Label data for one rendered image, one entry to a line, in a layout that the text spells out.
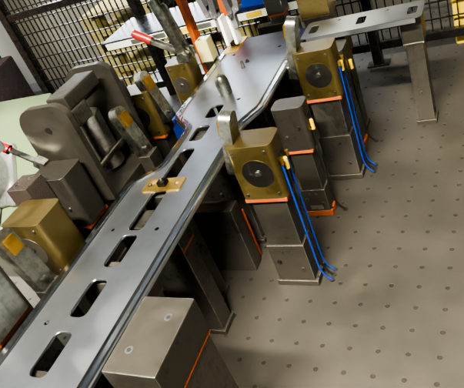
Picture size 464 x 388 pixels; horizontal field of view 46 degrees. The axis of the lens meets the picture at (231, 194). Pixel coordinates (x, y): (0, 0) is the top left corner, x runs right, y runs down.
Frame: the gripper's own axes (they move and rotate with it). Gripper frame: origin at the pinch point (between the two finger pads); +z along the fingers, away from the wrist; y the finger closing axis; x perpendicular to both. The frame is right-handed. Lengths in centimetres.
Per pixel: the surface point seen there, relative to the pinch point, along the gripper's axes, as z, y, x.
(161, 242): 10, 7, -62
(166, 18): -6.2, -14.5, -1.2
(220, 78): 5.9, 0.6, -13.5
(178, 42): 0.0, -13.6, -1.7
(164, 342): 7, 20, -83
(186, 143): 10.1, -1.4, -32.6
